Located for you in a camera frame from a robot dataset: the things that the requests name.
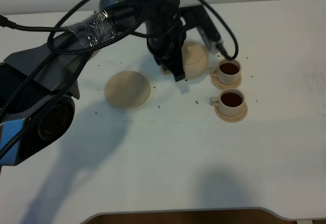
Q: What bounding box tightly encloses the beige round teapot saucer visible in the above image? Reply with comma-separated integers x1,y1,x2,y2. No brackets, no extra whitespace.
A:
104,71,151,109

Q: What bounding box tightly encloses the beige teacup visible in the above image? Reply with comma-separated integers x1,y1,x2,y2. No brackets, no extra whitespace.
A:
208,59,241,84
209,88,245,116

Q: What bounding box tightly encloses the beige ceramic teapot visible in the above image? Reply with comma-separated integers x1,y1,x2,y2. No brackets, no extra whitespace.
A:
182,41,209,79

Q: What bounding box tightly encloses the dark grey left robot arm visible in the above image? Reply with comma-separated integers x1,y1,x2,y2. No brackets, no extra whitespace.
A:
1,0,185,166

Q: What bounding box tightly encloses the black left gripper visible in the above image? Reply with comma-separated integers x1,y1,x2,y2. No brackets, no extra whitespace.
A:
145,2,185,82

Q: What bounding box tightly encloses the black braided left cable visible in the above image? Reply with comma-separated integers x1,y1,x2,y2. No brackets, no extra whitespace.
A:
0,0,239,163

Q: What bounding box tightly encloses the beige cup saucer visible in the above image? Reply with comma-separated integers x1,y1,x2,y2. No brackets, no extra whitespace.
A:
214,103,248,123
211,75,242,90

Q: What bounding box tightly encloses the far beige teacup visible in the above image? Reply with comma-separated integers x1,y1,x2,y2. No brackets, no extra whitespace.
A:
208,59,241,84

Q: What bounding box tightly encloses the near beige teacup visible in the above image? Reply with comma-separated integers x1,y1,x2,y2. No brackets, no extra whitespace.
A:
209,88,245,116

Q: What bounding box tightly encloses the far beige cup saucer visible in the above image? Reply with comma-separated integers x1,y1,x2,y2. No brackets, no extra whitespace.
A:
211,75,242,90

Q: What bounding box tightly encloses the near beige cup saucer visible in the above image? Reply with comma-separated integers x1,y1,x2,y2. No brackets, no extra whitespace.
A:
214,103,248,123

